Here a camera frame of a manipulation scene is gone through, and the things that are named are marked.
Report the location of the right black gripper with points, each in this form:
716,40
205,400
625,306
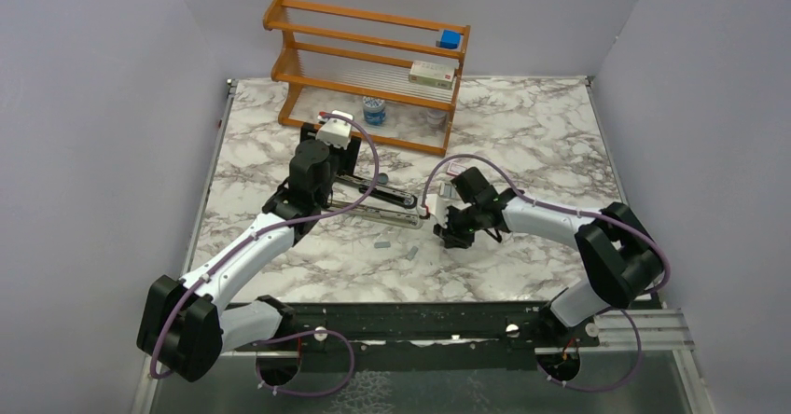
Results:
450,238

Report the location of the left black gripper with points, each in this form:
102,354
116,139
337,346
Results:
347,156

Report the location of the silver chrome stapler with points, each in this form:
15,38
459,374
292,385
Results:
399,219

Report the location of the black stapler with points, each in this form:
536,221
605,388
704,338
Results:
385,193

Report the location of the small red staples box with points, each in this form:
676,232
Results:
455,168

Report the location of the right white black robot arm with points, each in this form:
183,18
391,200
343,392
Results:
620,259

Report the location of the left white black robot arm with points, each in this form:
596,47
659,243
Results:
188,322

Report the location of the white green staples carton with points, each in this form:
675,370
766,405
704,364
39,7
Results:
431,74

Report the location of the blue white plastic jar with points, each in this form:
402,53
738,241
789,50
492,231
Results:
374,110

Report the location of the orange wooden shelf rack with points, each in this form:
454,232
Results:
331,57

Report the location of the clear plastic jar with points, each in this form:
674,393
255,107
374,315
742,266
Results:
435,118

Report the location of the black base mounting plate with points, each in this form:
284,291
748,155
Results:
421,337

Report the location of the blue box on shelf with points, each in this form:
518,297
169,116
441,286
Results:
448,39

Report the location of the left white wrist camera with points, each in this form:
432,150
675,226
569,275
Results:
336,129

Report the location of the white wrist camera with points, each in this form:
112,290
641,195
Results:
436,208
336,129

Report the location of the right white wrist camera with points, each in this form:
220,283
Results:
436,208

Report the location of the aluminium frame rail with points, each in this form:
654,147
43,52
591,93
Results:
642,363

